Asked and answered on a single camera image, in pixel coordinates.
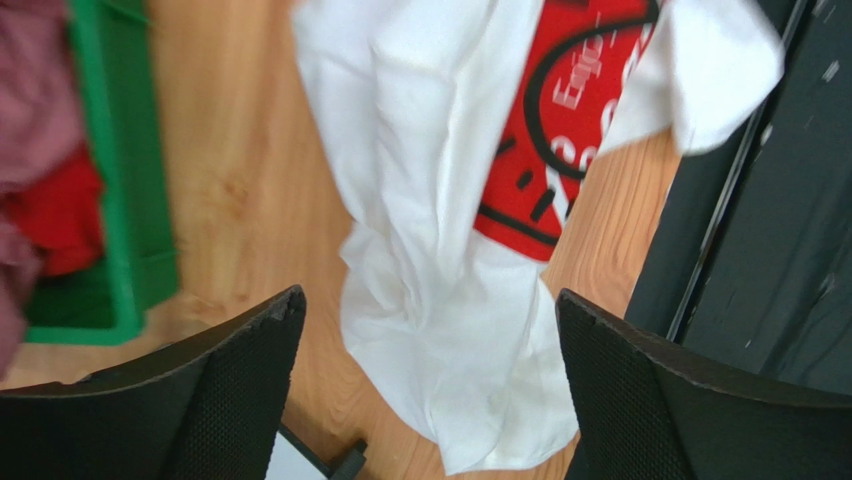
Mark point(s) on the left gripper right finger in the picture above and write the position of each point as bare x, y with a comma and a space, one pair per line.
650, 409

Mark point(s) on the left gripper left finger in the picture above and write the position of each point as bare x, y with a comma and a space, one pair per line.
206, 407

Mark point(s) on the white t-shirt red print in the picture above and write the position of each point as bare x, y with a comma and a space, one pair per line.
459, 135

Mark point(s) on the dusty pink t-shirt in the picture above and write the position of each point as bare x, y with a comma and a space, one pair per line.
40, 126

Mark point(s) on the green plastic bin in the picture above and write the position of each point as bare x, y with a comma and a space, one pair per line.
106, 304

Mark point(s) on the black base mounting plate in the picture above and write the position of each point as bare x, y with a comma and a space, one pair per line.
751, 262

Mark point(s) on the white whiteboard black frame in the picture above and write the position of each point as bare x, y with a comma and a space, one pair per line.
291, 458

